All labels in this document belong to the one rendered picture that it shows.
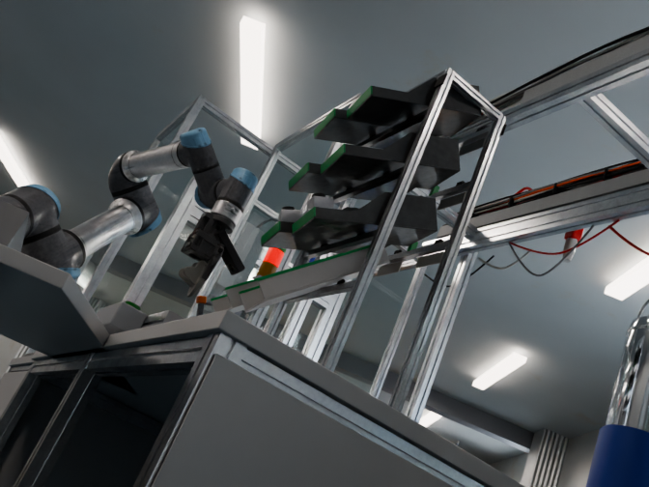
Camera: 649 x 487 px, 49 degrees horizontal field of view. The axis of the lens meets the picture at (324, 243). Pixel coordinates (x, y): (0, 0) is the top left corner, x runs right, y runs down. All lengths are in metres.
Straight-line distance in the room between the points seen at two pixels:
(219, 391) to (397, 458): 0.31
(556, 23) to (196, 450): 2.65
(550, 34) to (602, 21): 0.22
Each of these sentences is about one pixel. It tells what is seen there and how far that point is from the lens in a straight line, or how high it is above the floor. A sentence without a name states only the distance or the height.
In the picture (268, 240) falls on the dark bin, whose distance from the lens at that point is 1.60.
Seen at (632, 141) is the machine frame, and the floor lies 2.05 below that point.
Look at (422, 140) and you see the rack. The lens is 1.54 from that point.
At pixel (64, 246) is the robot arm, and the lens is 1.92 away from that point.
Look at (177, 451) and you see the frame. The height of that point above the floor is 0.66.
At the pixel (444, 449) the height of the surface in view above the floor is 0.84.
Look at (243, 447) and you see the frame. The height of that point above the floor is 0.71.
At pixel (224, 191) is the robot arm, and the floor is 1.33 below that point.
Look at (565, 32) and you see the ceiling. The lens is 3.31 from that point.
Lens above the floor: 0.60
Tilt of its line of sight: 23 degrees up
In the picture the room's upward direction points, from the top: 24 degrees clockwise
